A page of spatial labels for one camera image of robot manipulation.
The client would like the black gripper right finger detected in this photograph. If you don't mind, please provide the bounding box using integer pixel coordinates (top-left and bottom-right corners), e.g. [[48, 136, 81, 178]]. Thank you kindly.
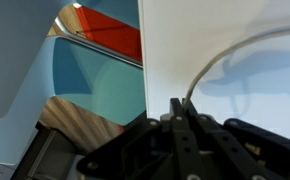
[[184, 98, 276, 180]]

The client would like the white cable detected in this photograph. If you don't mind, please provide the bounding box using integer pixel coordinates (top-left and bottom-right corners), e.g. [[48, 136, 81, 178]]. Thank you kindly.
[[182, 24, 290, 109]]

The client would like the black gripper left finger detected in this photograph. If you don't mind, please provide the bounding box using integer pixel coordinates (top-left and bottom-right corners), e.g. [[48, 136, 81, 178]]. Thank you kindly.
[[76, 97, 203, 180]]

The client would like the white chair teal seat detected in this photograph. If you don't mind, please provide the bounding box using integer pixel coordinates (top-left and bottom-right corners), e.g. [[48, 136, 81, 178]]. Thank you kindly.
[[0, 0, 148, 166]]

